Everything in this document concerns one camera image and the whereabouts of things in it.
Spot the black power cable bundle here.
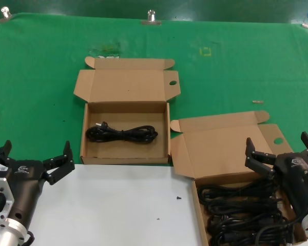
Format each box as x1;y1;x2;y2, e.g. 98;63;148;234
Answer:
210;227;296;246
197;183;279;209
206;211;288;231
85;122;159;143

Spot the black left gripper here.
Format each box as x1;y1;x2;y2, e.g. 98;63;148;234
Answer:
0;140;75;229

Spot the silver left wrist bracket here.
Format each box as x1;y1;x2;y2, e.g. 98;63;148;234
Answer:
0;176;15;228

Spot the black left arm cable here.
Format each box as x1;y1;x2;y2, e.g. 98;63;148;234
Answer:
23;230;35;246

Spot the open brown cardboard box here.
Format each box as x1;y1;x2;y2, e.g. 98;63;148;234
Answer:
170;110;307;246
73;56;182;165

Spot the clear plastic scrap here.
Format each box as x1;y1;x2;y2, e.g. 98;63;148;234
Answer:
88;43;123;58

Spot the green table cloth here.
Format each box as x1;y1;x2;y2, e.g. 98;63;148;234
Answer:
0;12;308;167

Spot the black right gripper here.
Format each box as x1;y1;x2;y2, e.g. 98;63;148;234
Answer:
245;131;308;221

